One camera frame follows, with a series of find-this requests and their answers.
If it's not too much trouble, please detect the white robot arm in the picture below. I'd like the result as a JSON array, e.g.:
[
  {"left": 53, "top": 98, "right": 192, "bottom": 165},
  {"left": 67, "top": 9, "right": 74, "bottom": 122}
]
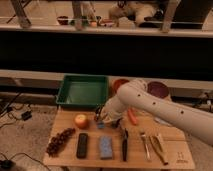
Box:
[{"left": 97, "top": 79, "right": 213, "bottom": 146}]

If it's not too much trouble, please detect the green plastic tray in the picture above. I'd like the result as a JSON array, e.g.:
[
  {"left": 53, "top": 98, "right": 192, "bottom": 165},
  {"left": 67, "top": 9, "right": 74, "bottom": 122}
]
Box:
[{"left": 56, "top": 75, "right": 109, "bottom": 109}]

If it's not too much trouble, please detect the red yellow apple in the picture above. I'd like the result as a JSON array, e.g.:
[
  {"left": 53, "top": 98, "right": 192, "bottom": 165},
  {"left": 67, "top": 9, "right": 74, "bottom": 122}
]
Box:
[{"left": 74, "top": 114, "right": 88, "bottom": 129}]

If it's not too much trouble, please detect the small black cup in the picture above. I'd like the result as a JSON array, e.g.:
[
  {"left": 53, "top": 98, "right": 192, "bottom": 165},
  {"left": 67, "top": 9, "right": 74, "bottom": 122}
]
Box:
[{"left": 111, "top": 119, "right": 121, "bottom": 128}]

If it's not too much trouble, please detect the orange bowl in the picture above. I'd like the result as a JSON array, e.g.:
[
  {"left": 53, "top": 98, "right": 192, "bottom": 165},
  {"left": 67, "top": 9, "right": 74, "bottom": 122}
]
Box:
[{"left": 112, "top": 79, "right": 128, "bottom": 92}]

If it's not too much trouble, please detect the orange carrot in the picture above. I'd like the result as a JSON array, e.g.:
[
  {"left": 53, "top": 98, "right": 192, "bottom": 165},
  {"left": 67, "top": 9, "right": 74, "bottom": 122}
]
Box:
[{"left": 127, "top": 108, "right": 138, "bottom": 125}]

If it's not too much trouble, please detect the blue sponge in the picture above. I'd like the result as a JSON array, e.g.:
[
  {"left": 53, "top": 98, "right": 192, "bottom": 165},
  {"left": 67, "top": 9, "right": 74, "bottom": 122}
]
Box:
[{"left": 99, "top": 136, "right": 113, "bottom": 160}]

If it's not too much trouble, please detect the black remote control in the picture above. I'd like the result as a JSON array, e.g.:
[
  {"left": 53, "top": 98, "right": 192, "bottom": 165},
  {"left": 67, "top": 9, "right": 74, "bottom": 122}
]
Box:
[{"left": 76, "top": 133, "right": 88, "bottom": 159}]

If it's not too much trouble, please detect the bunch of dark grapes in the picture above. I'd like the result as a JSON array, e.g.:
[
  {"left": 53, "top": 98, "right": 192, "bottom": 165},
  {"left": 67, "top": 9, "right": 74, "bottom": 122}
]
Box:
[{"left": 46, "top": 128, "right": 75, "bottom": 157}]

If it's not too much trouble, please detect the purple bowl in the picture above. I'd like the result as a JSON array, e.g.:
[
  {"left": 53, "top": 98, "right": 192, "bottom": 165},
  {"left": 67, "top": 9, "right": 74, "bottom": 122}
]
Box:
[{"left": 148, "top": 81, "right": 169, "bottom": 98}]

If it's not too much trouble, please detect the silver fork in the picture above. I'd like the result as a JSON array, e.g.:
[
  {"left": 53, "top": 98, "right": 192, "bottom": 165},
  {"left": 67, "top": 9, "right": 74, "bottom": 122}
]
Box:
[{"left": 139, "top": 132, "right": 151, "bottom": 161}]

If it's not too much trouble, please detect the yellow banana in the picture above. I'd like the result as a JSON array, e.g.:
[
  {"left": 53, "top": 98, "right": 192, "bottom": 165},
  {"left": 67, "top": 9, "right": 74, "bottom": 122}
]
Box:
[{"left": 150, "top": 134, "right": 169, "bottom": 165}]

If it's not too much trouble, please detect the black power adapter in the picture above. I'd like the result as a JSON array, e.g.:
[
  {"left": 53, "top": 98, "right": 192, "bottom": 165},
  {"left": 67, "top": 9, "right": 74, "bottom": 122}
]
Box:
[{"left": 21, "top": 111, "right": 32, "bottom": 121}]

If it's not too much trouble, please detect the black handled knife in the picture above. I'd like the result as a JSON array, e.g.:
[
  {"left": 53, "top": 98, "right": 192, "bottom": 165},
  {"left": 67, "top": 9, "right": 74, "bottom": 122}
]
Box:
[{"left": 122, "top": 128, "right": 128, "bottom": 162}]

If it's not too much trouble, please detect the black floor cable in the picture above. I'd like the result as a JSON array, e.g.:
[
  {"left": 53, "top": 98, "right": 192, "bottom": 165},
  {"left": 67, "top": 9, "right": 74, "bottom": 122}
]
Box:
[{"left": 0, "top": 92, "right": 31, "bottom": 129}]

